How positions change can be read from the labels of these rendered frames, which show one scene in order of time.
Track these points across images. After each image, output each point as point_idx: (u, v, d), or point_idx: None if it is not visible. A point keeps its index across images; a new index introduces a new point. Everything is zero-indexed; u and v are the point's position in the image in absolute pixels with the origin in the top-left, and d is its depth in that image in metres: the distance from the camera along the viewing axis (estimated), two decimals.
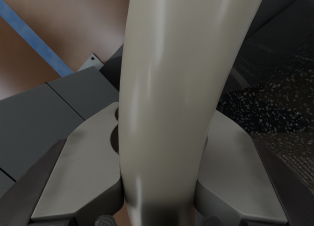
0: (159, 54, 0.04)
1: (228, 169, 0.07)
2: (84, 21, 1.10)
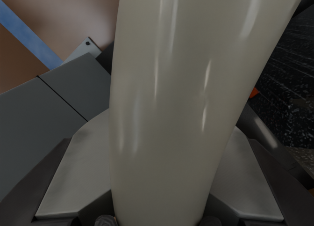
0: (167, 57, 0.03)
1: (224, 168, 0.07)
2: None
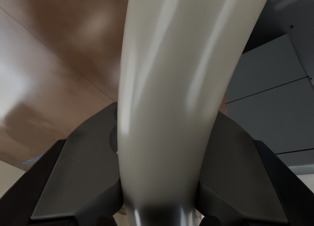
0: None
1: (229, 169, 0.07)
2: None
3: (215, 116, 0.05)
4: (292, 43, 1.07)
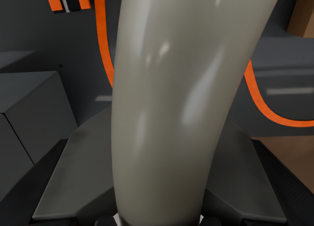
0: None
1: (227, 168, 0.07)
2: None
3: (223, 125, 0.05)
4: (48, 80, 0.94)
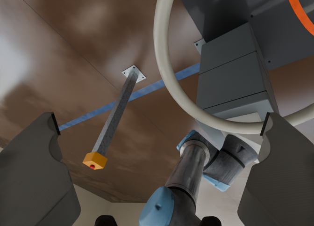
0: (231, 131, 0.48)
1: (287, 188, 0.06)
2: (173, 42, 1.71)
3: (168, 18, 0.37)
4: (251, 28, 1.38)
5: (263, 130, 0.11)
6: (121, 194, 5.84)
